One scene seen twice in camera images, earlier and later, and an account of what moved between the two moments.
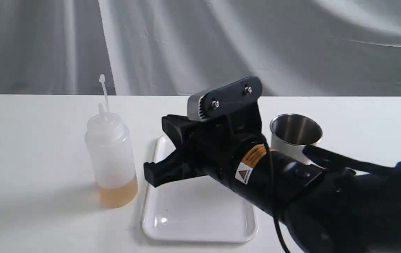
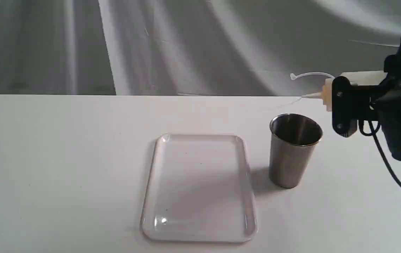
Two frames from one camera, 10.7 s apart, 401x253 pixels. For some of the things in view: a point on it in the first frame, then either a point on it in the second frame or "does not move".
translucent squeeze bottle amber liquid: [110, 157] → [362, 78]
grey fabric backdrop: [348, 48] does not move
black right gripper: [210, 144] → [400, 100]
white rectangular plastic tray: [200, 209] does not move
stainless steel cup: [290, 133] does not move
